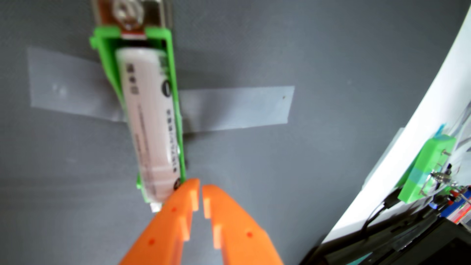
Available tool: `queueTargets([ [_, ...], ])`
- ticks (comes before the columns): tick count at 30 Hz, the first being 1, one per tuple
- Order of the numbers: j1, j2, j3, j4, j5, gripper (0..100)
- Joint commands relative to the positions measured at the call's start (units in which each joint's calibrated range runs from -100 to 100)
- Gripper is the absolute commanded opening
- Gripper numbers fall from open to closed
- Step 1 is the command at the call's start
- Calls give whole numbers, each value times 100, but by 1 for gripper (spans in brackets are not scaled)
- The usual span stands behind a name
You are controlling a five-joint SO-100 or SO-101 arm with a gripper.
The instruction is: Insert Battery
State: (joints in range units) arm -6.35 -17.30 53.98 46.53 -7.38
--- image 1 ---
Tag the black laptop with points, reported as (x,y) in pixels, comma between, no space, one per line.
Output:
(423,244)

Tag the clear tape strip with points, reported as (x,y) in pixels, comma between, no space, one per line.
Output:
(239,110)

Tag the white cylindrical battery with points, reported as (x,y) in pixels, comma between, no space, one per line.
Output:
(151,128)

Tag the green battery holder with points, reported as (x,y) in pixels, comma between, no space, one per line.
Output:
(106,55)

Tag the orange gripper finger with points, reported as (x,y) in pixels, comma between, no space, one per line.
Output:
(165,232)
(243,239)

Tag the green printed switch box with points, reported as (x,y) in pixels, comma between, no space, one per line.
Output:
(423,173)

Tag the dark grey mat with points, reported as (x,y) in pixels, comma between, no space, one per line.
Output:
(294,36)

